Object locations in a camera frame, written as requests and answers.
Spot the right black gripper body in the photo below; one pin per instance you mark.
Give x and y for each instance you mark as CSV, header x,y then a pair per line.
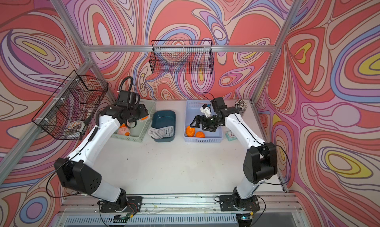
x,y
211,123

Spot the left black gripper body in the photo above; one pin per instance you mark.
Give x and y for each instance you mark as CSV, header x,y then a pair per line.
x,y
138,112

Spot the white foam net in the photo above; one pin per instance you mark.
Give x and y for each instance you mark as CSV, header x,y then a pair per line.
x,y
156,133
168,131

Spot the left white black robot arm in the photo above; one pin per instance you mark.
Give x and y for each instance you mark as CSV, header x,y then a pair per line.
x,y
76,172

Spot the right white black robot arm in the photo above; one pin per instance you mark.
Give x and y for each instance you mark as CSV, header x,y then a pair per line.
x,y
260,162

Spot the light blue plastic basket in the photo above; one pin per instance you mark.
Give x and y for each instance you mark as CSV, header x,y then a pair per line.
x,y
192,109

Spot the small teal alarm clock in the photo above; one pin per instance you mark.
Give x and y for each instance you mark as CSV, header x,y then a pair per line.
x,y
230,136

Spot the green plastic basket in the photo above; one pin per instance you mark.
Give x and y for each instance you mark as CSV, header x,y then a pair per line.
x,y
139,129

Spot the cup of pencils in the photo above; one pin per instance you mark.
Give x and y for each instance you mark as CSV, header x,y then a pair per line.
x,y
241,105

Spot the item in left wire basket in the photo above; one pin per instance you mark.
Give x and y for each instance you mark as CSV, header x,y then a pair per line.
x,y
74,129

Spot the black wire basket left wall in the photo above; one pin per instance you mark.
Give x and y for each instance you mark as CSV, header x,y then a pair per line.
x,y
76,99

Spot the black wire basket wall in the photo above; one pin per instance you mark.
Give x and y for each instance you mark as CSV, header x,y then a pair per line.
x,y
186,56
76,99

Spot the black wire basket back wall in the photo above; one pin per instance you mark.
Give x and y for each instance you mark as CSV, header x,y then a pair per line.
x,y
186,56

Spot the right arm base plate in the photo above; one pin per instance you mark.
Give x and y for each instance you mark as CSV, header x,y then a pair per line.
x,y
234,203

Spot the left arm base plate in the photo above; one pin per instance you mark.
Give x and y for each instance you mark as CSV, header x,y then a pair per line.
x,y
131,204

